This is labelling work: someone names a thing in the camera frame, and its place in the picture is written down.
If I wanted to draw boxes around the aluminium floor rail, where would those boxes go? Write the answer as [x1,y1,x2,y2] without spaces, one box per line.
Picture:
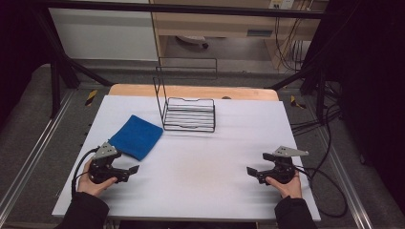
[0,90,75,220]
[313,127,373,229]

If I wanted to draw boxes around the white power strip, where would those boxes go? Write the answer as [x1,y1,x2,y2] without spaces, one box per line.
[267,0,295,10]

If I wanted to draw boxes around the black wire rack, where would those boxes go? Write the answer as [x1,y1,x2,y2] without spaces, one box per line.
[152,56,219,134]

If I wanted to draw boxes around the black metal frame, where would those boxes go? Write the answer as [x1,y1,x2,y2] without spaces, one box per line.
[32,0,332,125]

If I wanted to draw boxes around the black curtain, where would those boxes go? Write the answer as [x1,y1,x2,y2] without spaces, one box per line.
[0,0,52,128]
[309,0,405,218]

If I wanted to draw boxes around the yellow black tape strip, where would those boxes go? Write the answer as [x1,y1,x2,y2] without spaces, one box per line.
[84,89,98,107]
[289,94,307,110]

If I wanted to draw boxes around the office chair base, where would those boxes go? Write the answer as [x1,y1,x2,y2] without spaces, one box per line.
[176,34,210,51]

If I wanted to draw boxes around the white cabinet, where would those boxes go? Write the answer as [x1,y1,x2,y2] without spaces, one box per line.
[48,8,160,62]

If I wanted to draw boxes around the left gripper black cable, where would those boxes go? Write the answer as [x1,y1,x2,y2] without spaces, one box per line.
[71,146,100,198]

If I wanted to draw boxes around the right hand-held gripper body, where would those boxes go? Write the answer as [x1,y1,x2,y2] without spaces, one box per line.
[257,145,309,185]

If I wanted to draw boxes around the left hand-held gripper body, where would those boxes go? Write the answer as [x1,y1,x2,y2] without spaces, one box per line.
[88,141,131,185]

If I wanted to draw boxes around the blue towel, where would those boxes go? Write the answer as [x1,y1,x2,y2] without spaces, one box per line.
[108,114,164,162]

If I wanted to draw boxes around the hanging black cables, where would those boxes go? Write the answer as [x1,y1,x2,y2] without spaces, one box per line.
[274,17,309,73]

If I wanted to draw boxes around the white table cover board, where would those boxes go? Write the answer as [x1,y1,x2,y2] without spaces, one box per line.
[52,94,322,222]

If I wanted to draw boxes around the light wooden desk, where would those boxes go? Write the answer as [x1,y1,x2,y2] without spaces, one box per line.
[149,0,329,70]

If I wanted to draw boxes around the person's left hand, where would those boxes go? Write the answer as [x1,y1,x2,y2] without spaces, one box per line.
[76,167,118,198]

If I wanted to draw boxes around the wooden table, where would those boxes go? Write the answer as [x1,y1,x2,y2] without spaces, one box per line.
[108,83,281,102]

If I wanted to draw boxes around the person's right hand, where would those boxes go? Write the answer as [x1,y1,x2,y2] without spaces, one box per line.
[265,170,304,199]

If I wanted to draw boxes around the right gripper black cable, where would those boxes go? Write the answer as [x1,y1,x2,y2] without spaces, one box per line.
[294,165,349,219]

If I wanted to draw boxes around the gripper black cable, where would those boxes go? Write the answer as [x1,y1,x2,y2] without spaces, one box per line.
[71,146,100,198]
[294,165,349,219]

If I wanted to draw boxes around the black floor cables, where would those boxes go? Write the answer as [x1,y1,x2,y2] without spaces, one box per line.
[290,80,343,180]

